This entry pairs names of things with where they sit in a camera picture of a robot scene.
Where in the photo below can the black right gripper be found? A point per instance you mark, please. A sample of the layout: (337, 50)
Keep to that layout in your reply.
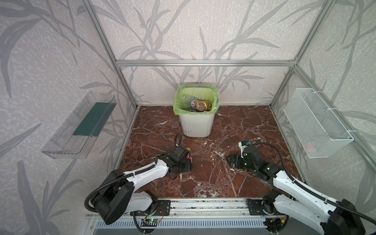
(236, 161)

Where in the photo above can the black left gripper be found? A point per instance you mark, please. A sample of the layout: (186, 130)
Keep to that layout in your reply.
(185, 166)

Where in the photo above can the clear bottle pink label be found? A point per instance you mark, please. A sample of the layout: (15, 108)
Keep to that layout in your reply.
(188, 153)

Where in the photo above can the orange tea bottle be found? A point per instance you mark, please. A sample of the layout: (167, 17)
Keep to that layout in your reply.
(200, 106)

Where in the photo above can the clear bottle blue label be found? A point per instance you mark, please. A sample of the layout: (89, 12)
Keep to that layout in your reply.
(188, 102)

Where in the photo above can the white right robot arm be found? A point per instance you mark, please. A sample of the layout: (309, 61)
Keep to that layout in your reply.
(292, 198)

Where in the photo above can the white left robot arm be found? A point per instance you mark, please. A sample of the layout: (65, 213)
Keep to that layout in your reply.
(118, 195)

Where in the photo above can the white plastic trash bin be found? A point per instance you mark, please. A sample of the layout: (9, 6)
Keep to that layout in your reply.
(197, 126)

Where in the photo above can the green bin liner bag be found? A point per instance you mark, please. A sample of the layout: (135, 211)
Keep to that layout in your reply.
(201, 91)

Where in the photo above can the green circuit board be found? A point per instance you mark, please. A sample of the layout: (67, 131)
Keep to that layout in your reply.
(150, 222)

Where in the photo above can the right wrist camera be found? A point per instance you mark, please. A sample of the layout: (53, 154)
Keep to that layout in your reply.
(245, 149)

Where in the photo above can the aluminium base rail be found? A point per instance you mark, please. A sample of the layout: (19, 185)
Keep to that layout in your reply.
(201, 213)

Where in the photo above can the white wire mesh basket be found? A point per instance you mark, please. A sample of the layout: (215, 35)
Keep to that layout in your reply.
(318, 128)

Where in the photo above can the clear acrylic wall shelf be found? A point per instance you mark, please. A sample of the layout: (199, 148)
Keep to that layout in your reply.
(77, 135)

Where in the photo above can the aluminium frame profiles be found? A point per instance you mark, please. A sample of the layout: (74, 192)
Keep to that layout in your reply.
(320, 42)

